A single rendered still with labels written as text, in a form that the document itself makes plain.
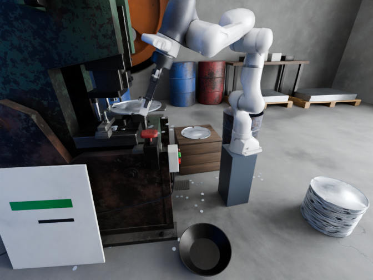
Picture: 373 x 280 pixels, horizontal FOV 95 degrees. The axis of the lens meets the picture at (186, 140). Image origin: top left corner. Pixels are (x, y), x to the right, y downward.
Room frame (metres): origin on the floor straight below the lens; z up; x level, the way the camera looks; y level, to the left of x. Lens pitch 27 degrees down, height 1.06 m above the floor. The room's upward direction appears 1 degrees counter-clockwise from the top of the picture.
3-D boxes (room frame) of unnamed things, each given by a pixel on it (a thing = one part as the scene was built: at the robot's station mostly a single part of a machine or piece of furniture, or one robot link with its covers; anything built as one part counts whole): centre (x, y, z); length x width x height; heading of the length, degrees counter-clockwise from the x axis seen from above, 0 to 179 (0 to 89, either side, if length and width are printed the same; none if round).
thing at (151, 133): (0.66, 0.16, 0.72); 0.07 x 0.06 x 0.08; 95
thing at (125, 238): (0.70, 0.53, 0.45); 0.92 x 0.12 x 0.90; 95
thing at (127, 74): (0.98, 0.37, 1.04); 0.17 x 0.15 x 0.30; 95
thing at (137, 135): (0.97, 0.42, 0.68); 0.45 x 0.30 x 0.06; 5
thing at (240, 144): (1.04, -0.41, 0.52); 0.22 x 0.19 x 0.14; 102
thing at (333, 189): (0.81, -0.96, 0.25); 0.29 x 0.29 x 0.01
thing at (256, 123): (1.78, -0.62, 0.24); 0.42 x 0.42 x 0.48
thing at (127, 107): (0.98, 0.29, 0.78); 0.29 x 0.29 x 0.01
